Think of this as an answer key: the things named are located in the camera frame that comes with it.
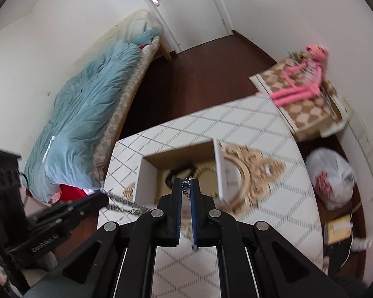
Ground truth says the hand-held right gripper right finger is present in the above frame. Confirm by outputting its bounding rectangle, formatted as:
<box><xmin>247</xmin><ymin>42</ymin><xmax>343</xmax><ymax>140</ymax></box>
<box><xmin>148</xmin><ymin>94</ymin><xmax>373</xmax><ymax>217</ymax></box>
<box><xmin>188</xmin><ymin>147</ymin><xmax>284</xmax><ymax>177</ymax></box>
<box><xmin>189</xmin><ymin>179</ymin><xmax>350</xmax><ymax>298</ymax></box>

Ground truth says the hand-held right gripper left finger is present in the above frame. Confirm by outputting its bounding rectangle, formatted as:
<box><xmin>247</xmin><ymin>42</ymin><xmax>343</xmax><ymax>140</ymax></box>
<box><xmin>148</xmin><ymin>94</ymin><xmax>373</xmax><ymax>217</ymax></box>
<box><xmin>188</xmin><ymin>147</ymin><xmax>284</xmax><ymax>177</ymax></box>
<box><xmin>51</xmin><ymin>178</ymin><xmax>183</xmax><ymax>298</ymax></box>

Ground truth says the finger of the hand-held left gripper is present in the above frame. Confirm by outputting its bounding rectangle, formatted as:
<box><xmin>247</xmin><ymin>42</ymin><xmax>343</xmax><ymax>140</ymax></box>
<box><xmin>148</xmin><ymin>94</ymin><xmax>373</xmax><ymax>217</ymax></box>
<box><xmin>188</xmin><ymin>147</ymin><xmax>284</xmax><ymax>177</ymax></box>
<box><xmin>34</xmin><ymin>191</ymin><xmax>110</xmax><ymax>228</ymax></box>

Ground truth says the silver necklace with blue pendant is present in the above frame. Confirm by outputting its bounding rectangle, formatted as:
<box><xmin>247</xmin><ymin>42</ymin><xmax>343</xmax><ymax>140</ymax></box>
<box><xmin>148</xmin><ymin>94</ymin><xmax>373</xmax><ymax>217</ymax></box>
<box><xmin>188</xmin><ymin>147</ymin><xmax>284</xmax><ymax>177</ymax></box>
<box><xmin>180</xmin><ymin>176</ymin><xmax>195</xmax><ymax>203</ymax></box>

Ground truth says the white cardboard box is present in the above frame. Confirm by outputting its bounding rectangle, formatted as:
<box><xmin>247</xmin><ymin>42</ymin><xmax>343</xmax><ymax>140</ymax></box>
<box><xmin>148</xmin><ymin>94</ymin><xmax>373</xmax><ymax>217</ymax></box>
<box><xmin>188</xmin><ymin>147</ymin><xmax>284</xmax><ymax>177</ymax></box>
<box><xmin>133</xmin><ymin>139</ymin><xmax>234</xmax><ymax>208</ymax></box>

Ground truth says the red cloth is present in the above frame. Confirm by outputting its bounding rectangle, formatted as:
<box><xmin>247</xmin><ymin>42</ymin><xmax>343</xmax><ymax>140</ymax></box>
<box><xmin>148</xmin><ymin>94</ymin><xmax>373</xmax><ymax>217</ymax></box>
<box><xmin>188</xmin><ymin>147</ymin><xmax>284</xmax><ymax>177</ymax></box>
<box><xmin>49</xmin><ymin>184</ymin><xmax>94</xmax><ymax>206</ymax></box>

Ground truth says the gold brooch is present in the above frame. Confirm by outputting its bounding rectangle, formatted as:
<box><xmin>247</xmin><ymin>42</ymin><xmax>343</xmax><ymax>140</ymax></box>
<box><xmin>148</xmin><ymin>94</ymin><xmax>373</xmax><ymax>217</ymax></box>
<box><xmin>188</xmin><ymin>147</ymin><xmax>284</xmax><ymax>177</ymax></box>
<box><xmin>123</xmin><ymin>182</ymin><xmax>138</xmax><ymax>201</ymax></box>

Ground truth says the bed with patterned mattress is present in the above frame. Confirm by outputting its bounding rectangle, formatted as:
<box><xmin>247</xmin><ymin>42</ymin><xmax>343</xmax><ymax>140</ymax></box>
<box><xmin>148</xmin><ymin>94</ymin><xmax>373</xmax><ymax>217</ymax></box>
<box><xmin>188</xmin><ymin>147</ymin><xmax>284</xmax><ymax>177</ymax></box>
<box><xmin>23</xmin><ymin>9</ymin><xmax>172</xmax><ymax>206</ymax></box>

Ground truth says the white diamond pattern tablecloth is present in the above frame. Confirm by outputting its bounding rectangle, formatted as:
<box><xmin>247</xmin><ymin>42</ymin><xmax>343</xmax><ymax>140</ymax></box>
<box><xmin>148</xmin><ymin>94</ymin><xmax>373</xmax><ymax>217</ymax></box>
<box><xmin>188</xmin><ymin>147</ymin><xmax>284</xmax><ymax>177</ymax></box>
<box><xmin>96</xmin><ymin>94</ymin><xmax>326</xmax><ymax>298</ymax></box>

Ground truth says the light blue duvet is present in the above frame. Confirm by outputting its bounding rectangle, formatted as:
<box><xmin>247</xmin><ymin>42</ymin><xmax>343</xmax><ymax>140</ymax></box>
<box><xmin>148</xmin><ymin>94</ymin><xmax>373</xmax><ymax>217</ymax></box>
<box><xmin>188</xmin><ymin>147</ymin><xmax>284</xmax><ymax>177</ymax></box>
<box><xmin>24</xmin><ymin>28</ymin><xmax>161</xmax><ymax>203</ymax></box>

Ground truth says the white plastic bag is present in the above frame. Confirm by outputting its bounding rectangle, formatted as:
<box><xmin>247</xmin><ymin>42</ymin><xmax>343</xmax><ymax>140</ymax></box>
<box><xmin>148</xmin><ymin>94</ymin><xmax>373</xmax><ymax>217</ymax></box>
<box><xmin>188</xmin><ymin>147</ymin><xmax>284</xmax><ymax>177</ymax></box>
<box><xmin>305</xmin><ymin>147</ymin><xmax>357</xmax><ymax>211</ymax></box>

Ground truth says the yellow cardboard box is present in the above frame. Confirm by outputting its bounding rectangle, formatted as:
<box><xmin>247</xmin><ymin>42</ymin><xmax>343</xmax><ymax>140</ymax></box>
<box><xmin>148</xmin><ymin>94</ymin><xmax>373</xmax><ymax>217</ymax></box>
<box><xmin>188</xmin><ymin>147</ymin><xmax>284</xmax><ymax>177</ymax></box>
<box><xmin>325</xmin><ymin>214</ymin><xmax>354</xmax><ymax>246</ymax></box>

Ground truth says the pink plush toy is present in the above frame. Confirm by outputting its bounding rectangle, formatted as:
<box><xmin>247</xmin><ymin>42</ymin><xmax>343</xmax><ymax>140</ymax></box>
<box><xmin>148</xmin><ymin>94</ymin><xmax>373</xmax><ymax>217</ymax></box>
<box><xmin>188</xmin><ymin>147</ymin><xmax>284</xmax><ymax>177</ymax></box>
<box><xmin>272</xmin><ymin>45</ymin><xmax>329</xmax><ymax>107</ymax></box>

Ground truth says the checkered brown covered cabinet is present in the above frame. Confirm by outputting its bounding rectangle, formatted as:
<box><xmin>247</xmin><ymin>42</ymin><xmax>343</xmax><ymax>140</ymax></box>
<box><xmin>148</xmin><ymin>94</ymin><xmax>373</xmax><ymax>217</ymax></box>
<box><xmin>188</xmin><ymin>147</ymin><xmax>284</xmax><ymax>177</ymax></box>
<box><xmin>249</xmin><ymin>53</ymin><xmax>350</xmax><ymax>142</ymax></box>

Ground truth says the white shoe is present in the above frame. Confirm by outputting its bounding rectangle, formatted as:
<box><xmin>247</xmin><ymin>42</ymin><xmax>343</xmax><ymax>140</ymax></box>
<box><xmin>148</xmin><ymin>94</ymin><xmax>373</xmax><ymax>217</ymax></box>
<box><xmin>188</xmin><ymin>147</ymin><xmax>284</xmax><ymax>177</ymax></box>
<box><xmin>351</xmin><ymin>237</ymin><xmax>373</xmax><ymax>253</ymax></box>

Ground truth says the white pillow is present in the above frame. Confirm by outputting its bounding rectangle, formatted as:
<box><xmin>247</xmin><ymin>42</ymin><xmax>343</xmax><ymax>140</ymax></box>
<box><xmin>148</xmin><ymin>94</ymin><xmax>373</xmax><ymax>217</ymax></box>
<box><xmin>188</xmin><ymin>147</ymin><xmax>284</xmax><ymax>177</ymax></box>
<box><xmin>117</xmin><ymin>10</ymin><xmax>160</xmax><ymax>43</ymax></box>

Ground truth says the white door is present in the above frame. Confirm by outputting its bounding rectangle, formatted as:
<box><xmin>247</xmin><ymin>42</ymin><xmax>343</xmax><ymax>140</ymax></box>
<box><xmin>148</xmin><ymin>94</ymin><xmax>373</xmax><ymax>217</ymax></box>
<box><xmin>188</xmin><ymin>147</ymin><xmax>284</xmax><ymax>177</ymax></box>
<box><xmin>133</xmin><ymin>0</ymin><xmax>234</xmax><ymax>54</ymax></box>

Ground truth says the black bracelet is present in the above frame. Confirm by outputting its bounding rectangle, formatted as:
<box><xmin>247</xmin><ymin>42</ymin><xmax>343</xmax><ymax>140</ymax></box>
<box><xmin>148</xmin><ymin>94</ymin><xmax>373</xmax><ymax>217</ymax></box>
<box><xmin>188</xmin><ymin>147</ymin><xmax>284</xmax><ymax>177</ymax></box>
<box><xmin>167</xmin><ymin>163</ymin><xmax>196</xmax><ymax>181</ymax></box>

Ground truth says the silver chain necklace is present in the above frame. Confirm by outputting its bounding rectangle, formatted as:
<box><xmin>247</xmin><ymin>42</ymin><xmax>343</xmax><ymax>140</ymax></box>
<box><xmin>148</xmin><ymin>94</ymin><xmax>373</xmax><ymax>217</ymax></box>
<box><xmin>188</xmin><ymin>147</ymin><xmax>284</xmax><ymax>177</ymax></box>
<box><xmin>102</xmin><ymin>189</ymin><xmax>158</xmax><ymax>217</ymax></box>

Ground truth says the gold bead bracelet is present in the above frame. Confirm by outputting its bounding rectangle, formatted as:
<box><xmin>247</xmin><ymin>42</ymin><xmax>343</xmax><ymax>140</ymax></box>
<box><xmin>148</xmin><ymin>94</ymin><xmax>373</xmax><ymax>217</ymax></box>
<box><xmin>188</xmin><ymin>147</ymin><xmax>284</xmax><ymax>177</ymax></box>
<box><xmin>194</xmin><ymin>164</ymin><xmax>218</xmax><ymax>182</ymax></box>

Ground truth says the gold ornate frame mirror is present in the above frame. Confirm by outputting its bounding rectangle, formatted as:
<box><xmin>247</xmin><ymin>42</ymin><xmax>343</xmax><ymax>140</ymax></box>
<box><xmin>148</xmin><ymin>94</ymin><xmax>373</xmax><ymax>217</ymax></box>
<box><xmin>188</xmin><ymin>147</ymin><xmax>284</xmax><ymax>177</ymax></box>
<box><xmin>219</xmin><ymin>142</ymin><xmax>287</xmax><ymax>217</ymax></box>

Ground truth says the white cable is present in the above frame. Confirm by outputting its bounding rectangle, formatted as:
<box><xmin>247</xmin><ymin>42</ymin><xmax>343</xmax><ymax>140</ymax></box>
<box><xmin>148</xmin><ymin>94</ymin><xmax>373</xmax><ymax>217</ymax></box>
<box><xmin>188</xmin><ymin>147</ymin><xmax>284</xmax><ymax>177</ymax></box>
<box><xmin>338</xmin><ymin>205</ymin><xmax>362</xmax><ymax>268</ymax></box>

